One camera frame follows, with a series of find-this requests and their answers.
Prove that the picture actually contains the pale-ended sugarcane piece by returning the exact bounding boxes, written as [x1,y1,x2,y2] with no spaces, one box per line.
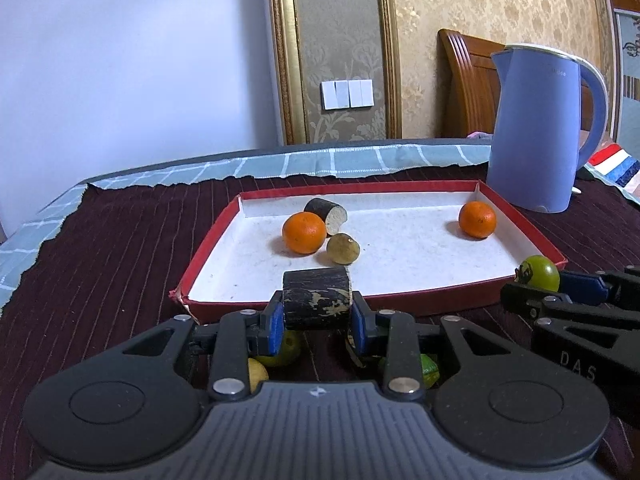
[303,197,349,238]

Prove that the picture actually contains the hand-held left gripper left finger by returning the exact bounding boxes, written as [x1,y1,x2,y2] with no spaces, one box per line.
[119,291,287,402]

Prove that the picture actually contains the orange mandarin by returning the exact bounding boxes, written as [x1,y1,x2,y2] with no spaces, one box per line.
[282,211,328,255]
[458,200,498,239]

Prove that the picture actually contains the gold framed wall panel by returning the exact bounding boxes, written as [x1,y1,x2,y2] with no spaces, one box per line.
[265,0,404,145]

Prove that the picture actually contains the striped knitted blanket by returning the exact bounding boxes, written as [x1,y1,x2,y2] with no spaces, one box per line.
[587,142,640,197]

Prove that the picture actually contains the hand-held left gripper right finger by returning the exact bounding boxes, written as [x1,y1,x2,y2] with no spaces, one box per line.
[349,291,514,403]

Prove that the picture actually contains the red cardboard box tray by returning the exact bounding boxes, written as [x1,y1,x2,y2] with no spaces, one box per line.
[169,178,569,325]

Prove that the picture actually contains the dark sugarcane piece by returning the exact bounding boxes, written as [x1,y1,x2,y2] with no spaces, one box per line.
[282,266,355,332]

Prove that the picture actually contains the yellow round fruit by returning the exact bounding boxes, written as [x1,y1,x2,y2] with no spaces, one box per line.
[247,357,270,392]
[326,232,362,266]

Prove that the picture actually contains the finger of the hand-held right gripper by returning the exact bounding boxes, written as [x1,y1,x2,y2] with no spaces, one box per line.
[501,280,640,335]
[558,267,640,312]

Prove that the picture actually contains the blue electric kettle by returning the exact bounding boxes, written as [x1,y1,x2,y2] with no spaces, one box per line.
[485,44,610,214]

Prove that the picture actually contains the white wall switch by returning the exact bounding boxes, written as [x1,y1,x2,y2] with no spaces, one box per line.
[348,78,375,109]
[320,80,350,111]

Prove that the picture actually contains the yellow-green tomato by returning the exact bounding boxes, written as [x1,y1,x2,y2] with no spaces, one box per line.
[255,330,303,367]

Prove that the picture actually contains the green cylinder fruit piece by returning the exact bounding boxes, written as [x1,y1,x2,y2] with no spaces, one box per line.
[377,352,441,389]

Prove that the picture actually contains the green tomato with dark calyx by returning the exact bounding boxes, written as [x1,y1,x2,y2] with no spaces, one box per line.
[516,255,561,293]

